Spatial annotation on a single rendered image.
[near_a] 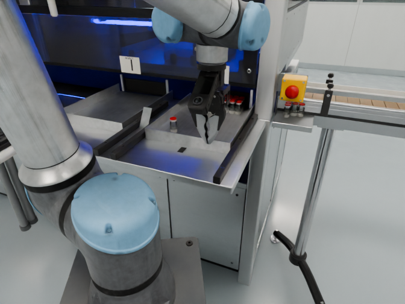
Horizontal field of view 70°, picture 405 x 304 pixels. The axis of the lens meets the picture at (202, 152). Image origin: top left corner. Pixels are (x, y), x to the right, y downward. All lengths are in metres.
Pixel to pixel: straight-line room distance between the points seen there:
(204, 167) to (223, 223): 0.62
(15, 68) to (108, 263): 0.27
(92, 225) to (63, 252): 1.45
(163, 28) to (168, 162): 0.33
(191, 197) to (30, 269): 0.97
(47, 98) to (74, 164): 0.11
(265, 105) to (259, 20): 0.50
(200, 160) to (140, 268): 0.38
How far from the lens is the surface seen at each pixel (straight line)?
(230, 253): 1.43
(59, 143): 0.47
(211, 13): 0.44
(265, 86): 0.96
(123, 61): 1.16
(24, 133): 0.45
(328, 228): 1.96
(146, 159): 0.77
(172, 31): 0.57
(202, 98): 0.65
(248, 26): 0.49
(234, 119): 0.99
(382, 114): 1.10
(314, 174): 1.24
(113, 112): 1.08
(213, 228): 1.35
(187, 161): 0.74
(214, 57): 0.68
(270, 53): 0.93
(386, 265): 1.89
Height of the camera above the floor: 1.27
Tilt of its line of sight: 30 degrees down
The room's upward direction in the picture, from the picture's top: straight up
